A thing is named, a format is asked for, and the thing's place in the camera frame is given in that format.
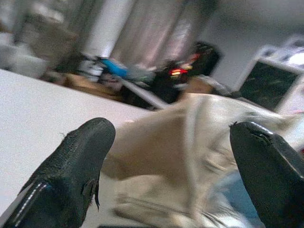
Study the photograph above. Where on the white denim garment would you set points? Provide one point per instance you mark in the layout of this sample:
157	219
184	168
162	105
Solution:
166	147

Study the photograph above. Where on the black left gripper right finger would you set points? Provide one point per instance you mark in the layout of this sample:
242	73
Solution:
273	178

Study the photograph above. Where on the cardboard box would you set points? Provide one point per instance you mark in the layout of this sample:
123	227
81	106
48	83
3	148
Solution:
95	89

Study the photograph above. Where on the black device red lights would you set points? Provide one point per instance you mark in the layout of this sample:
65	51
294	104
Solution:
204	59

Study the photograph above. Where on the white framed dark panel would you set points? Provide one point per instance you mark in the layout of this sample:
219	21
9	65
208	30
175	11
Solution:
266	83

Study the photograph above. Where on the white table black frame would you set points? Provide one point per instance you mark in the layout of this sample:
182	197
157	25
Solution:
35	107

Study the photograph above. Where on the brown armchair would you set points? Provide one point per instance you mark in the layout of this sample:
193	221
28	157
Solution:
52	42

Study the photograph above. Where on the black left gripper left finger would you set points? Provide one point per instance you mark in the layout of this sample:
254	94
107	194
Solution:
71	166

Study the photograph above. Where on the blue object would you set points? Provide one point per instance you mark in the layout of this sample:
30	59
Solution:
115	67

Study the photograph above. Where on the pale curtain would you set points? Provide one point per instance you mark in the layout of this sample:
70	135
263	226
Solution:
154	31

